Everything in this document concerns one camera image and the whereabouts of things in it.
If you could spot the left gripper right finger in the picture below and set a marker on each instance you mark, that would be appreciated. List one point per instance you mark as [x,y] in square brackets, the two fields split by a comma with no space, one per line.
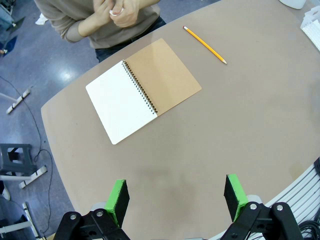
[235,197]

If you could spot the person's left hand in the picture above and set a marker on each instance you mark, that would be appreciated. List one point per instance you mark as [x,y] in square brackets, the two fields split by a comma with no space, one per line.
[128,15]

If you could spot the person's left forearm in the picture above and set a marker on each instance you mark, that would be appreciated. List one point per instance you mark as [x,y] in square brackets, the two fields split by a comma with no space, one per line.
[146,3]

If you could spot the white table leg foot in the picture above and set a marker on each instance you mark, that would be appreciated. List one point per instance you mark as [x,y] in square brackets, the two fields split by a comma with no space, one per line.
[18,100]
[27,212]
[33,176]

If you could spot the spiral notebook kraft cover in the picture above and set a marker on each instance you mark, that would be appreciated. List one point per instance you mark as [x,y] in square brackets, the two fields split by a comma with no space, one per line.
[162,75]

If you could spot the person's beige sweater torso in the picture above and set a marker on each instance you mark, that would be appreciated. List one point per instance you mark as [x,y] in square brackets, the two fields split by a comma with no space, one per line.
[112,37]

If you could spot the white paper scrap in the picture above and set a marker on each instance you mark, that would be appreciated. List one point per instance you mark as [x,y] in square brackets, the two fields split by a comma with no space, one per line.
[41,19]

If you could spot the person's right forearm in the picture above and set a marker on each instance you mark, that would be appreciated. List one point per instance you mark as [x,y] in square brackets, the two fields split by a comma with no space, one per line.
[90,25]

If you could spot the yellow pencil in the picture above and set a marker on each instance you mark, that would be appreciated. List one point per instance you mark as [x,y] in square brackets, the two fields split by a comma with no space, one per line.
[205,45]

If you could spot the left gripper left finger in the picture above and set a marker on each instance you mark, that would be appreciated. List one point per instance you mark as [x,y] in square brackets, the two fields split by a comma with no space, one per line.
[117,200]

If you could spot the white shoe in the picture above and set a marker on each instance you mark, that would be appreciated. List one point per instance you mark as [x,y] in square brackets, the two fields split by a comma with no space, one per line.
[5,193]

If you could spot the grey plastic step stool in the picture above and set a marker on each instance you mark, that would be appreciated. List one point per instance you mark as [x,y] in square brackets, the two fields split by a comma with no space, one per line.
[15,165]

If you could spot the white paper ball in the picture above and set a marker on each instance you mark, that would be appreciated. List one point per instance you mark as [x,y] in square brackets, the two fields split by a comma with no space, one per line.
[116,11]

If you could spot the dark blue jeans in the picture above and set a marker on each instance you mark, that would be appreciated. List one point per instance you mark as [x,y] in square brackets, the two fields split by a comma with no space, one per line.
[112,51]

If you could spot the white slatted frame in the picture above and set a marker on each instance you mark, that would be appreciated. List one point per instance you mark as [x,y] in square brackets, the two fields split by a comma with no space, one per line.
[300,192]

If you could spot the white perforated plastic basket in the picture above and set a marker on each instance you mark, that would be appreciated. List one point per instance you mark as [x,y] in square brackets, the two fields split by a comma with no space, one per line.
[312,32]

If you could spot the person's right hand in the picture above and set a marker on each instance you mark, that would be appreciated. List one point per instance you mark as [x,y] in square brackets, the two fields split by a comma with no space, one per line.
[103,8]

